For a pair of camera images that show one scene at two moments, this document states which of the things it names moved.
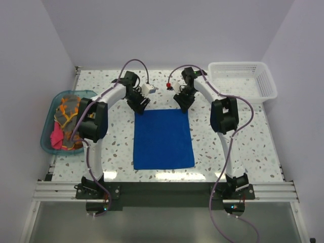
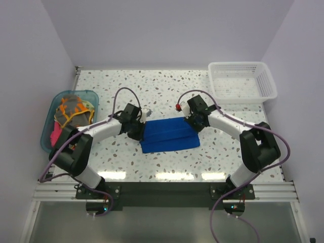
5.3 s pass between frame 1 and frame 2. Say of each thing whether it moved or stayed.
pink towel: stayed
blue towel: moved
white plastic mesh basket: stayed
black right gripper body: moved
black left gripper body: moved
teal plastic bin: stayed
